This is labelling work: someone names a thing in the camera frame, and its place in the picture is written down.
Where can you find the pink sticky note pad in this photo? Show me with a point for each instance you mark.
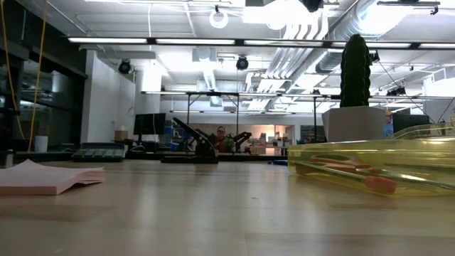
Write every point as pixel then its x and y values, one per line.
pixel 42 177

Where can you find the yellow transparent pencil case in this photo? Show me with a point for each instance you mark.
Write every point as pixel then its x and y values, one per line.
pixel 419 156

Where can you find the black background robot arm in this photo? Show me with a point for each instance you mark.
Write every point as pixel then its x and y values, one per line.
pixel 241 136

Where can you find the person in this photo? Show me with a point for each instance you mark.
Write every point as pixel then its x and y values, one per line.
pixel 220 137
pixel 388 126

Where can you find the black ceiling spotlight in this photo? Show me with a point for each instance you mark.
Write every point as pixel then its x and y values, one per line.
pixel 124 67
pixel 242 63

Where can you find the black computer monitor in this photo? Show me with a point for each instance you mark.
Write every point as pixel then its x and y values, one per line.
pixel 409 122
pixel 149 123

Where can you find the brown cardboard box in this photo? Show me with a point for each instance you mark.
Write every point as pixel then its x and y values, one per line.
pixel 121 135

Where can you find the black beam with light strips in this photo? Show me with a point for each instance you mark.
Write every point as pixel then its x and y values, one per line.
pixel 151 41

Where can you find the white hexagonal plant pot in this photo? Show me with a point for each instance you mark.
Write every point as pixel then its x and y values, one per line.
pixel 353 124

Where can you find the black calculator with teal keys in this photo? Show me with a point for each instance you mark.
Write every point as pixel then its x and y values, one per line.
pixel 99 153

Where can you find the green cactus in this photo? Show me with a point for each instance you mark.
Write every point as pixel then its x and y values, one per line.
pixel 355 71

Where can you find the white bin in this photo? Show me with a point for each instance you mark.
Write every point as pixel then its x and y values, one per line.
pixel 41 144

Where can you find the black aluminium table frame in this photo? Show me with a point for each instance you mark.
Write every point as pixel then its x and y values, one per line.
pixel 145 155

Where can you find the silver ventilation duct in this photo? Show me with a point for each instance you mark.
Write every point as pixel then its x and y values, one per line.
pixel 355 21

